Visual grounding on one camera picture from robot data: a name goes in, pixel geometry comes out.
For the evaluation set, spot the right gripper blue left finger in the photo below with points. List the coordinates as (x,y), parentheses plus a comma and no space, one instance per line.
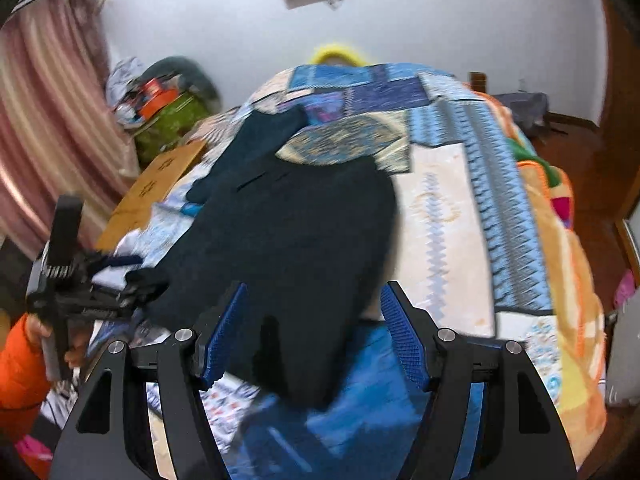
(216,330)

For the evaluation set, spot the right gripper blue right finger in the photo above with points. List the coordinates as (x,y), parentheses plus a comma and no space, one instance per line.
(406,341)

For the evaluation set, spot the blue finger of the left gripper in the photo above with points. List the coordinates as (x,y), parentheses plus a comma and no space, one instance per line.
(145,285)
(103,261)

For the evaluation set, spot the dark navy pants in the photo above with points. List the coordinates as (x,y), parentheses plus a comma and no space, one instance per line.
(310,244)

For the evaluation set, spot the left hand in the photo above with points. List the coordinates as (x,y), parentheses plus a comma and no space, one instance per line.
(80,334)

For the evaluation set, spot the orange left sleeve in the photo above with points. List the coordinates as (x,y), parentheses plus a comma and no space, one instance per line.
(24,384)

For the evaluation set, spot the blue patchwork bedspread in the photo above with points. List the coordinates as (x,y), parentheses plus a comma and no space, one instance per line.
(464,245)

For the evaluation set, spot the green storage bin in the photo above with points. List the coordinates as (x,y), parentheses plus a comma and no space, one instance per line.
(164,130)

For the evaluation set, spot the pink striped curtain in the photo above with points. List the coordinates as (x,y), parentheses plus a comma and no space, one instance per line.
(58,135)

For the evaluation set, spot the orange box in bin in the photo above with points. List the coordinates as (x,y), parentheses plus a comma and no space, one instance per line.
(155,97)

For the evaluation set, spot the orange blanket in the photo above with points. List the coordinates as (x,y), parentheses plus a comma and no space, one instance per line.
(566,346)

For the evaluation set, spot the white cloth on bin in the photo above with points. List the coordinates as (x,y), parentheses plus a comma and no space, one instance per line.
(125,71)

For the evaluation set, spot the grey neck pillow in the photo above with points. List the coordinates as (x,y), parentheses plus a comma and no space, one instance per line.
(190,77)

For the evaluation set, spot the grey waste bin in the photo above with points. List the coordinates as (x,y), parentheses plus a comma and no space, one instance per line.
(529,109)

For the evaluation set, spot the yellow curved headboard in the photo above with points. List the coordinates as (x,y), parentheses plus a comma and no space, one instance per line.
(337,54)

